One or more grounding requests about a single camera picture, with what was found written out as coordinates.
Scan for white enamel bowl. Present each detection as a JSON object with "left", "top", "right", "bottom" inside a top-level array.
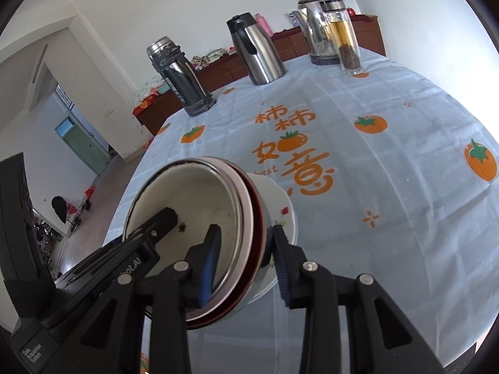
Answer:
[{"left": 124, "top": 157, "right": 249, "bottom": 326}]

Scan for white plate red roses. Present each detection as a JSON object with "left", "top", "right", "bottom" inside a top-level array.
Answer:
[{"left": 249, "top": 173, "right": 298, "bottom": 304}]

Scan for black red ride-on toy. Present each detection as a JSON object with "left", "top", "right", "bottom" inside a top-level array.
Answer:
[{"left": 51, "top": 186, "right": 96, "bottom": 228}]

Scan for green door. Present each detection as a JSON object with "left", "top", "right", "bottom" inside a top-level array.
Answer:
[{"left": 55, "top": 117, "right": 109, "bottom": 175}]

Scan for dark brown sideboard cabinet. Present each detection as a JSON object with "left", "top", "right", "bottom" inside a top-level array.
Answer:
[{"left": 133, "top": 14, "right": 386, "bottom": 134}]

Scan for light blue persimmon tablecloth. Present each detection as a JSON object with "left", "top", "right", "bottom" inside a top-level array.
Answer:
[{"left": 107, "top": 50, "right": 498, "bottom": 365}]

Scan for black steel thermos flask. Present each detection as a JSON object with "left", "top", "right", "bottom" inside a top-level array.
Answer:
[{"left": 146, "top": 36, "right": 216, "bottom": 117}]

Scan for pink thermos bottle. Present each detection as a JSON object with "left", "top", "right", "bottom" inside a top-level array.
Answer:
[{"left": 254, "top": 14, "right": 273, "bottom": 37}]

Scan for stainless electric kettle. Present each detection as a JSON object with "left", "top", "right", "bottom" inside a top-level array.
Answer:
[{"left": 293, "top": 0, "right": 340, "bottom": 65}]

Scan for glass tea bottle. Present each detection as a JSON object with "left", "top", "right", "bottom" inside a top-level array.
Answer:
[{"left": 321, "top": 0, "right": 363, "bottom": 75}]

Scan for stainless steel carafe black handle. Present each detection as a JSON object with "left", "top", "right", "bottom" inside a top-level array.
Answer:
[{"left": 227, "top": 13, "right": 287, "bottom": 85}]

